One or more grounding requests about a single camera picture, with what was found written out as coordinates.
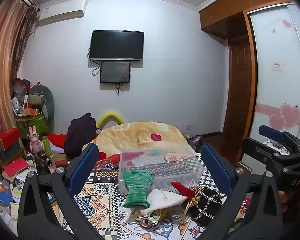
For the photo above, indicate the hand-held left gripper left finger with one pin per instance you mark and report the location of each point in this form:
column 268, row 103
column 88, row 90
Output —
column 86, row 162

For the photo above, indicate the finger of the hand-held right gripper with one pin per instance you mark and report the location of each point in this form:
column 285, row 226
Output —
column 271, row 133
column 255, row 152

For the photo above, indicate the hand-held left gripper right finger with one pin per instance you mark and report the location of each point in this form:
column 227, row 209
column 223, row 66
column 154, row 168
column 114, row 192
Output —
column 213, row 165

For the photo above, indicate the gold ribbon bow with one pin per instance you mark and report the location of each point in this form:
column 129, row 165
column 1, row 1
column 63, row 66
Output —
column 193, row 201

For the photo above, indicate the clear plastic storage box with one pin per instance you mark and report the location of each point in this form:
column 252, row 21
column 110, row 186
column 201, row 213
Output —
column 162, row 166

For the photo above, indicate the green knitted glove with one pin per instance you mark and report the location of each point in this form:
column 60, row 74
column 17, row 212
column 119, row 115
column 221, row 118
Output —
column 136, row 187

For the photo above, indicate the person's right hand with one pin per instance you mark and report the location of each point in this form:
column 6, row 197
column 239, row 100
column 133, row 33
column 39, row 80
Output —
column 282, row 200

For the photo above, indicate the red cylinder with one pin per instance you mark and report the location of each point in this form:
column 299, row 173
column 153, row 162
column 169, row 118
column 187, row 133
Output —
column 62, row 163

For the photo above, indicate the red plush cloth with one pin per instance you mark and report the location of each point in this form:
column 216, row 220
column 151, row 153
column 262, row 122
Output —
column 110, row 158

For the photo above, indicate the dark purple jacket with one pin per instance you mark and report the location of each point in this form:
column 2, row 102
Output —
column 80, row 135

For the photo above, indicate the purple slippers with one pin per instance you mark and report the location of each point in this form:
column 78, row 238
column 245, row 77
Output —
column 195, row 142

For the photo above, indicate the patterned bed sheet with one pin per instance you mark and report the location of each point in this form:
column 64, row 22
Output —
column 100, row 200

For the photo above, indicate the green bottle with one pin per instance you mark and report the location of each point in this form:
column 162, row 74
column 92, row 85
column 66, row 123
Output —
column 47, row 146

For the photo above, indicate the black flashlight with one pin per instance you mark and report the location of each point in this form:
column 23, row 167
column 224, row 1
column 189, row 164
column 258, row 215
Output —
column 43, row 158

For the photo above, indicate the white heart-print wardrobe door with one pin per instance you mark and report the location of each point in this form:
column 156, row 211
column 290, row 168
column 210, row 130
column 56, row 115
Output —
column 277, row 87

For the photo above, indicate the brown wooden door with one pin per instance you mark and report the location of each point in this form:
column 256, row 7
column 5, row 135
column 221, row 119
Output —
column 238, row 92

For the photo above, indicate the yellow arched foam tube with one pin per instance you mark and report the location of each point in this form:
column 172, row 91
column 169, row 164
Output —
column 110, row 115

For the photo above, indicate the orange yellow blanket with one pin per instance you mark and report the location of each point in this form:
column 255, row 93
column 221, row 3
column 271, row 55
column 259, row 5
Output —
column 135, row 137

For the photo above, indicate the pink rabbit toy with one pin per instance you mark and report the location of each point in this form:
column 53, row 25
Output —
column 34, row 141

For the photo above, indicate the green storage bag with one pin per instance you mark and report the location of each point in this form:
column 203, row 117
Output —
column 36, row 126

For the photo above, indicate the white red door label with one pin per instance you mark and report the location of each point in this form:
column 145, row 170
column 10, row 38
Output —
column 276, row 65

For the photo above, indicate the pile of papers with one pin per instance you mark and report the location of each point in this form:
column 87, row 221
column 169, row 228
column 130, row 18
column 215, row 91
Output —
column 17, row 180

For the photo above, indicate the red book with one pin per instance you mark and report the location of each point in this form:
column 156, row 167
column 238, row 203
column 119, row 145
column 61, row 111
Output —
column 15, row 167

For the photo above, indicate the grey plush toy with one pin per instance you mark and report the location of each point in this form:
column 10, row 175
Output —
column 43, row 100

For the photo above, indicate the red box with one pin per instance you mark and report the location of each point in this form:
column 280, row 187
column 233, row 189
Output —
column 6, row 137

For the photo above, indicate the blue orange package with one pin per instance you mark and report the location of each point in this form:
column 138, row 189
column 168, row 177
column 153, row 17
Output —
column 3, row 192

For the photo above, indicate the small white fan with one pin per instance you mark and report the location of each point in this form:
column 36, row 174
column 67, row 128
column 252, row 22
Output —
column 15, row 103

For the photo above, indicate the wooden overhead cabinet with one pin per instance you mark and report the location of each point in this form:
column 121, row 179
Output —
column 240, row 5

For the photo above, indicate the brown striped curtain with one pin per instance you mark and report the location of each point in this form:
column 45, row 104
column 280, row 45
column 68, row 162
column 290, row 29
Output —
column 5, row 55

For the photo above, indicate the white air conditioner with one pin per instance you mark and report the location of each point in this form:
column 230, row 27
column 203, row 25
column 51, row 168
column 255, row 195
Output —
column 62, row 11

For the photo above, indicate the white wall socket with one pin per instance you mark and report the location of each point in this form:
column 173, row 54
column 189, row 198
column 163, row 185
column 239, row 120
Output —
column 188, row 126

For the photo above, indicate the small black wall monitor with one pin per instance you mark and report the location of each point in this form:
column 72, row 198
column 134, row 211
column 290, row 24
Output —
column 115, row 72

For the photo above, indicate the black wall television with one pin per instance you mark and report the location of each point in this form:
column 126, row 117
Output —
column 116, row 45

